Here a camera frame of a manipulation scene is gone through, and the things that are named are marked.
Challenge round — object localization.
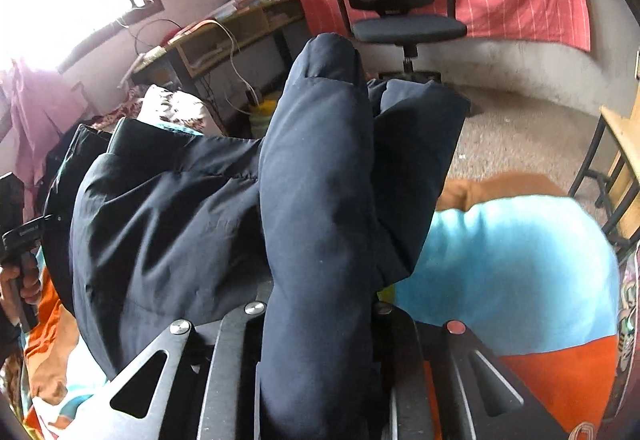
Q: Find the pink hanging garment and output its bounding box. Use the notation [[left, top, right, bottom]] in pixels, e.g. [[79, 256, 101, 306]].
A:
[[0, 60, 91, 185]]

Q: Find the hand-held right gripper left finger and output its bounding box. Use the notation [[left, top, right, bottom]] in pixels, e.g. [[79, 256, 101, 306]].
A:
[[75, 301, 273, 440]]

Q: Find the navy puffer jacket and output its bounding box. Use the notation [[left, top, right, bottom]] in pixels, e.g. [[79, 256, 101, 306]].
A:
[[44, 32, 471, 440]]

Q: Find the wooden table with black legs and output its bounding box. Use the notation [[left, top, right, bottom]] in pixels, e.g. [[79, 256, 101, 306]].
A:
[[567, 47, 640, 251]]

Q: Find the blue and orange blanket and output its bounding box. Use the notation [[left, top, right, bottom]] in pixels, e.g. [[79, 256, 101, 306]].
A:
[[20, 192, 621, 440]]

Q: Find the yellow bag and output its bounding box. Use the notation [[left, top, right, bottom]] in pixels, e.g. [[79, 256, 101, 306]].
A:
[[248, 98, 278, 138]]

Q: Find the wooden desk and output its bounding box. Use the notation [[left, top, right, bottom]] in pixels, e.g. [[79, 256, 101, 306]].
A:
[[130, 0, 308, 121]]

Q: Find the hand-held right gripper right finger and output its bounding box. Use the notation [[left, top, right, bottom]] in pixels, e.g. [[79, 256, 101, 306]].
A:
[[372, 302, 571, 440]]

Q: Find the printed bag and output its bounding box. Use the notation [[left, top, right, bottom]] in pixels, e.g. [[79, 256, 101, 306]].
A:
[[600, 240, 640, 440]]

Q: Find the person's left hand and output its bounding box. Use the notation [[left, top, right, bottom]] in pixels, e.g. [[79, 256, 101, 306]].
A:
[[0, 256, 42, 309]]

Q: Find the white floral pillow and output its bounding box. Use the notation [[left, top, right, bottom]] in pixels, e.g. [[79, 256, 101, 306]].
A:
[[137, 84, 223, 138]]

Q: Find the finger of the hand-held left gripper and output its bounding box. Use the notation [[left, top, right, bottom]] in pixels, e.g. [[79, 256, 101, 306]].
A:
[[2, 215, 53, 253]]

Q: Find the white cable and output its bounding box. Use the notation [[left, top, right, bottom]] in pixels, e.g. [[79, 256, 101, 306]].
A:
[[212, 20, 261, 113]]

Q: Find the brown cushion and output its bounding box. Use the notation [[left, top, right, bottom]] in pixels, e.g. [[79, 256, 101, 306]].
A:
[[437, 171, 568, 213]]

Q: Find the black office chair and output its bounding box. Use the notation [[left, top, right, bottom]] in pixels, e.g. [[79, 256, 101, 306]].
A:
[[325, 0, 468, 83]]

